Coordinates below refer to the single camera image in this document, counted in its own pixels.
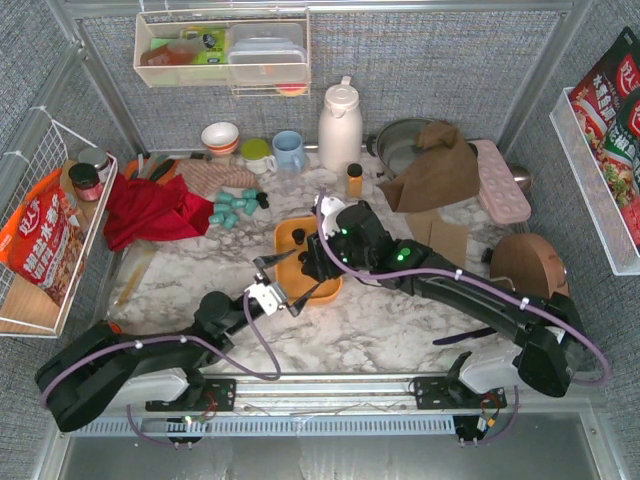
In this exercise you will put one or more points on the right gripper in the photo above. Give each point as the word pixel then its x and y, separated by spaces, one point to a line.
pixel 310 262

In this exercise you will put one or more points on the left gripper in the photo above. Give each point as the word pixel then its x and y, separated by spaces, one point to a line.
pixel 279 284

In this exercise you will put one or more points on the orange storage basket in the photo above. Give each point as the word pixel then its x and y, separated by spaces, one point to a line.
pixel 288 272

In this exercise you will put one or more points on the teal coffee capsule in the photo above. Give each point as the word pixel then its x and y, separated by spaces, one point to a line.
pixel 217 218
pixel 250 194
pixel 230 221
pixel 222 207
pixel 224 197

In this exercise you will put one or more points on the brown cloth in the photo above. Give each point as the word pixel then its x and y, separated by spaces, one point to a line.
pixel 444 173

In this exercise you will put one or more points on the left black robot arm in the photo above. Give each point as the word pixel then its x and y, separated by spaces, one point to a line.
pixel 78 383

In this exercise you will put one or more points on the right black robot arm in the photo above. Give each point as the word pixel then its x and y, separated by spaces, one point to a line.
pixel 544 353

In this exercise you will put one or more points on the orange juice bottle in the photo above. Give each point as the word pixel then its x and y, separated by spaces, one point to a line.
pixel 354 180

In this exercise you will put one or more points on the brown cork mat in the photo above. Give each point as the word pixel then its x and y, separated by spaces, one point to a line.
pixel 450 241
pixel 420 224

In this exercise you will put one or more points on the clear drinking glass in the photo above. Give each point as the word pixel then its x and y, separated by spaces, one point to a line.
pixel 288 178

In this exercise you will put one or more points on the teal capsule numbered three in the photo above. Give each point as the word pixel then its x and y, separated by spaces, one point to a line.
pixel 238 203

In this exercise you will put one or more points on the steel pot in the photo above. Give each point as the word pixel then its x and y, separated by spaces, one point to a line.
pixel 395 145

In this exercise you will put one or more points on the white thermos jug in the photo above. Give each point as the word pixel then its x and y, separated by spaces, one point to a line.
pixel 340 129

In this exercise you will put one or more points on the blue mug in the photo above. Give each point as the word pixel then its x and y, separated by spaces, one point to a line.
pixel 288 149

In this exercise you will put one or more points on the green lidded cup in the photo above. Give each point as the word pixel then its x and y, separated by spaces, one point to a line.
pixel 256 156

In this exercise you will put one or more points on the pink egg tray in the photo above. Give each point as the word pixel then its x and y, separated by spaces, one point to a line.
pixel 499 193

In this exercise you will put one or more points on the clear glass container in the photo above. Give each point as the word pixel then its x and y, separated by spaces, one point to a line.
pixel 123 277

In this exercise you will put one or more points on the orange striped white bowl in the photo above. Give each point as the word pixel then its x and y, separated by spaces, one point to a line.
pixel 220 138

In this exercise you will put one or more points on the red satin cloth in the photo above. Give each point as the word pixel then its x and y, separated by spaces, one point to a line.
pixel 140 209

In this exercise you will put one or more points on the orange plate with utensils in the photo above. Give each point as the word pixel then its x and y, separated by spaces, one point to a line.
pixel 156 168

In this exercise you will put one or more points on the round wooden board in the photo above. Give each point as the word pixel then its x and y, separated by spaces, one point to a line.
pixel 528 264

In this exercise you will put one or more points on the clear plastic food box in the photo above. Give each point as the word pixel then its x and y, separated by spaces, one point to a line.
pixel 266 53

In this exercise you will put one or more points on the dark lidded jar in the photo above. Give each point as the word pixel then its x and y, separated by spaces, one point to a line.
pixel 86 182

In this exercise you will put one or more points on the silver lidded jar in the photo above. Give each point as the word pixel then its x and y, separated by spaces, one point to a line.
pixel 98 158

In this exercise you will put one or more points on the red snack bag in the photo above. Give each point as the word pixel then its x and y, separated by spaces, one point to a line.
pixel 39 243

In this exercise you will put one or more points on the white side rack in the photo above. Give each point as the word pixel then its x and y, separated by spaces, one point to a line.
pixel 614 236

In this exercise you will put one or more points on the red noodle packets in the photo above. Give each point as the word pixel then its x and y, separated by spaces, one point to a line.
pixel 606 105

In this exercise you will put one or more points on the clear wall shelf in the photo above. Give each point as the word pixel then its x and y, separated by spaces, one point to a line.
pixel 188 48

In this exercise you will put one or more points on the white wire basket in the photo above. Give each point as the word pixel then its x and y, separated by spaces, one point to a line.
pixel 26 311

